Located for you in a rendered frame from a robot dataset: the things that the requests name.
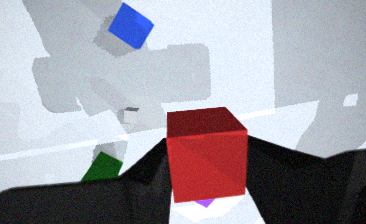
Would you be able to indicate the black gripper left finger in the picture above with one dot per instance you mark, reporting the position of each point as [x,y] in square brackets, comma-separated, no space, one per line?
[140,195]

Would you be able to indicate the purple block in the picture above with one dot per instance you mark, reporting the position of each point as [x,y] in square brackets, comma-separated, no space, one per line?
[205,203]

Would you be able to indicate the blue block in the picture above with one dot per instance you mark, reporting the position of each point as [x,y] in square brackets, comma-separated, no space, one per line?
[130,26]

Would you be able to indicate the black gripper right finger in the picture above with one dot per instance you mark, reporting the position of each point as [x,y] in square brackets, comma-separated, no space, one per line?
[293,187]

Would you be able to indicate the dark green block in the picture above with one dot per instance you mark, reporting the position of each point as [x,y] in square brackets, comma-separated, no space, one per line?
[95,173]
[108,163]

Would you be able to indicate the red block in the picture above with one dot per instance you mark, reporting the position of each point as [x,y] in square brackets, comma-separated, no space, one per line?
[207,151]

